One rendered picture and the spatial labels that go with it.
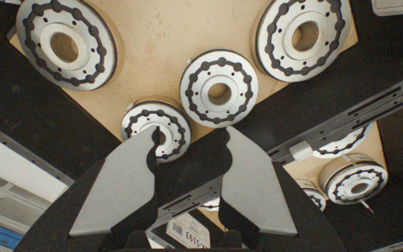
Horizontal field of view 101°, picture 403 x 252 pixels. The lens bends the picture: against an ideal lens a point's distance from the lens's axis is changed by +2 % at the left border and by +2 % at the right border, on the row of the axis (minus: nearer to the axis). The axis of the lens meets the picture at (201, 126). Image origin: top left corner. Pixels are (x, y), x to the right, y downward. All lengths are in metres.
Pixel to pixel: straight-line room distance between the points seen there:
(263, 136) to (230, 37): 0.13
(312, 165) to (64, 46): 0.43
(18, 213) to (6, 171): 1.85
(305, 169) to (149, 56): 0.34
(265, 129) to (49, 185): 0.64
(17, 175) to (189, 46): 0.64
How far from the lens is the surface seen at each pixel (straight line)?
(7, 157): 0.71
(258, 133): 0.22
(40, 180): 0.71
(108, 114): 0.30
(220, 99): 0.24
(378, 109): 0.23
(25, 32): 0.28
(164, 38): 0.25
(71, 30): 0.24
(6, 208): 2.60
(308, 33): 0.26
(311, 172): 0.40
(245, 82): 0.23
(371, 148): 0.43
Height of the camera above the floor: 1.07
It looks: 61 degrees down
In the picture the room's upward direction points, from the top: 178 degrees clockwise
